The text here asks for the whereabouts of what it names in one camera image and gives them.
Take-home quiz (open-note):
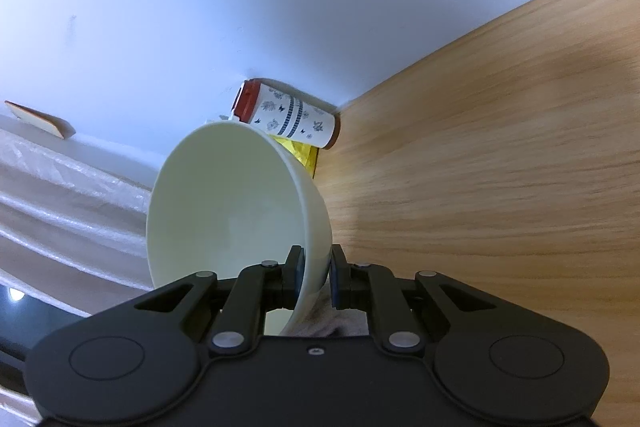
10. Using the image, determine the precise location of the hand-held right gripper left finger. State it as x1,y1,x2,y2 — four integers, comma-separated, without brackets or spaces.
132,246,305,355

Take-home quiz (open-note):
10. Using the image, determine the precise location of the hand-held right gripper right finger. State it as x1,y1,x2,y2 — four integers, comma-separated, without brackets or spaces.
330,244,501,354

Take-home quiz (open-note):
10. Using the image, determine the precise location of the grey cleaning cloth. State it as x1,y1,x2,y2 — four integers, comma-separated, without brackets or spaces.
292,292,371,338

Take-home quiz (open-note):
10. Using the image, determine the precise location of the pale green ceramic bowl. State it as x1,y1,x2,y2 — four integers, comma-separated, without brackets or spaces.
146,121,333,338

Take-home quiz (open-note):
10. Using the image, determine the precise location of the crumpled yellow foil bag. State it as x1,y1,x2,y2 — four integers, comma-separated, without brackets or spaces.
270,134,319,180

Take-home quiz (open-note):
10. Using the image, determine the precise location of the red lid patterned tumbler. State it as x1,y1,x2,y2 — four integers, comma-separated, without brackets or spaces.
233,79,342,150

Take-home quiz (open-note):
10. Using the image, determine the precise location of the clear plastic sheet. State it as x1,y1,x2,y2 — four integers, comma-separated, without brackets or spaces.
0,114,156,323

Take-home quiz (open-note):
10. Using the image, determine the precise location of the wooden board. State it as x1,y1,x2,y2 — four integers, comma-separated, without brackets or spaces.
4,101,76,140

